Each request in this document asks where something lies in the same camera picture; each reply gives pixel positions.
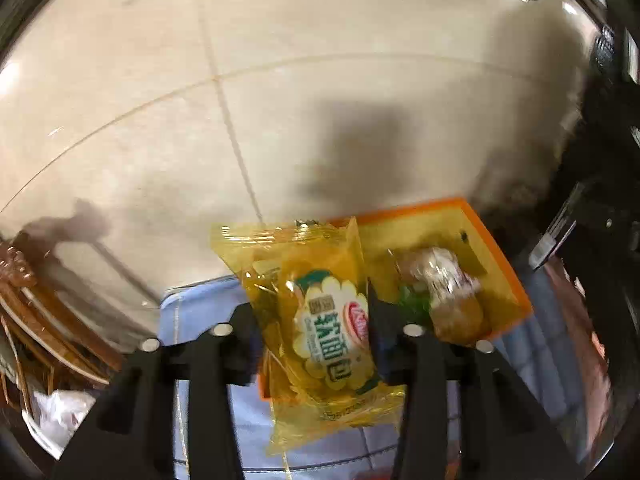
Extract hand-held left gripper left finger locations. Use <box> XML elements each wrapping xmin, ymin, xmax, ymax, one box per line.
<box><xmin>52</xmin><ymin>304</ymin><xmax>264</xmax><ymax>480</ymax></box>

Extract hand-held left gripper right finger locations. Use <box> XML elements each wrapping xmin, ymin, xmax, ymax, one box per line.
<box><xmin>369</xmin><ymin>290</ymin><xmax>587</xmax><ymax>480</ymax></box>

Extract green snack packet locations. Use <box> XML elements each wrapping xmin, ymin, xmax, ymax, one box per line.
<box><xmin>397</xmin><ymin>282</ymin><xmax>435</xmax><ymax>326</ymax></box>

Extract yellow soft bread packet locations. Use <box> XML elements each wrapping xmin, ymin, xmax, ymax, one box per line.
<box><xmin>210</xmin><ymin>216</ymin><xmax>409</xmax><ymax>457</ymax></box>

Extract orange bread packet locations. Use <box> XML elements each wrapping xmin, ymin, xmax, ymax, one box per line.
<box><xmin>429</xmin><ymin>295</ymin><xmax>486</xmax><ymax>345</ymax></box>

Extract clear packet with white label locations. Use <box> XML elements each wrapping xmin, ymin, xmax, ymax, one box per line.
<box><xmin>395</xmin><ymin>246</ymin><xmax>483</xmax><ymax>306</ymax></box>

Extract orange rimmed yellow tray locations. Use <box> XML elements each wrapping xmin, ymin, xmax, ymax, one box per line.
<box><xmin>257</xmin><ymin>197</ymin><xmax>534</xmax><ymax>404</ymax></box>

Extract blue checked tablecloth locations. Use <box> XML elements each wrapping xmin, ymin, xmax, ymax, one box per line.
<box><xmin>159</xmin><ymin>245</ymin><xmax>612</xmax><ymax>480</ymax></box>

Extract pink patterned cloth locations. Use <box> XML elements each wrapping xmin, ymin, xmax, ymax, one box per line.
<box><xmin>542</xmin><ymin>255</ymin><xmax>613</xmax><ymax>366</ymax></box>

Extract white plastic bag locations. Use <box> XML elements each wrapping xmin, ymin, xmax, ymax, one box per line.
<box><xmin>29</xmin><ymin>389</ymin><xmax>99</xmax><ymax>457</ymax></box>

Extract brown carved wooden chair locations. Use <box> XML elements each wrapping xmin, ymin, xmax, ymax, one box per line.
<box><xmin>0</xmin><ymin>232</ymin><xmax>128</xmax><ymax>413</ymax></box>

